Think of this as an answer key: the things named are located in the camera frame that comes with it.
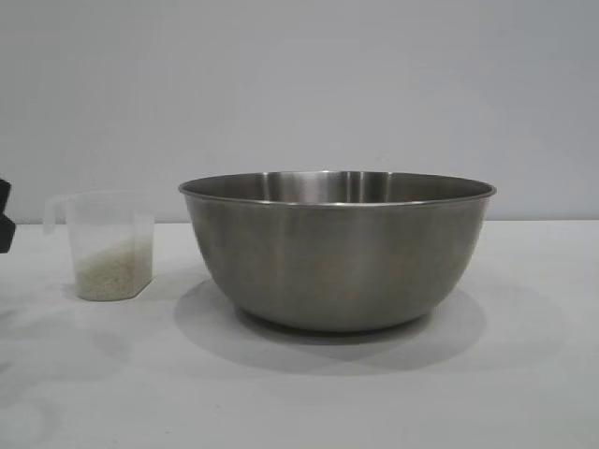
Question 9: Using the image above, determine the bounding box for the stainless steel mixing bowl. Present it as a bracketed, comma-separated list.
[176, 169, 499, 335]

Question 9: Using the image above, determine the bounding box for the clear plastic measuring cup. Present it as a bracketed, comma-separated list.
[43, 190, 155, 303]

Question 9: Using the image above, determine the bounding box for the white uncooked rice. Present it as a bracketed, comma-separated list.
[75, 236, 153, 302]

